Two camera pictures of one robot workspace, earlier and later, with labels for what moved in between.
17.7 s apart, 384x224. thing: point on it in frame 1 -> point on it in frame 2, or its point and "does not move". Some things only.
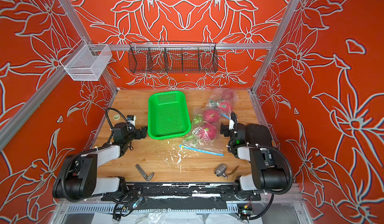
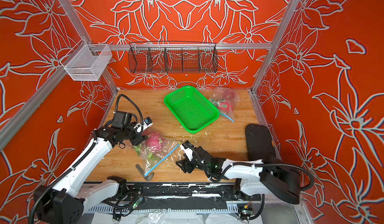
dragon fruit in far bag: [224, 106] does not move
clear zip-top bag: [223, 99] does not move
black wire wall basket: [172, 57] does not move
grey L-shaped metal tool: [146, 177] does not move
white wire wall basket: [85, 62] does not move
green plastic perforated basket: [168, 115] -> [192, 109]
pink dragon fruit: [209, 116] -> [154, 143]
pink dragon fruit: [207, 131] -> [155, 145]
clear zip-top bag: [205, 133] -> [155, 150]
